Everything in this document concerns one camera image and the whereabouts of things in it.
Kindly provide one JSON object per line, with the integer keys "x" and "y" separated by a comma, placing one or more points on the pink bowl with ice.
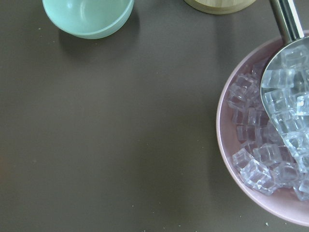
{"x": 283, "y": 203}

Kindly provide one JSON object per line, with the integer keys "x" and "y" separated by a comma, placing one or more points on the green bowl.
{"x": 88, "y": 19}

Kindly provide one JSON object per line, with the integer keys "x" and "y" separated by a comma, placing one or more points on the wooden stand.
{"x": 219, "y": 7}

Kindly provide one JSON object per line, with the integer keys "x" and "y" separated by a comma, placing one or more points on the steel ice scoop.
{"x": 285, "y": 84}

